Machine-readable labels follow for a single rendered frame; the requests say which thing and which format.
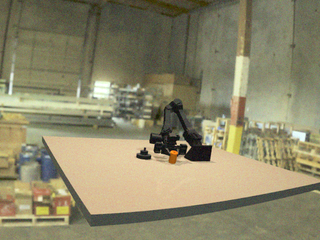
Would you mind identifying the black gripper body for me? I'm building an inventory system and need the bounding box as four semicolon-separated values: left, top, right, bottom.
153;139;188;155

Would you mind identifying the grey round pedestal with dark shaft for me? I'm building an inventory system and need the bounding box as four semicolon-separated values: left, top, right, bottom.
136;147;151;160

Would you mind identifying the orange knob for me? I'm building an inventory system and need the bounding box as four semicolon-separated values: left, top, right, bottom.
168;151;178;164

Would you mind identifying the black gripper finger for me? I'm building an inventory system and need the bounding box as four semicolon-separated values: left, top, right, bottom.
161;144;171;156
176;145;182;156

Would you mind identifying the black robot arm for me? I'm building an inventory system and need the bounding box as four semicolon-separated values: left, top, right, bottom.
149;98;202;147

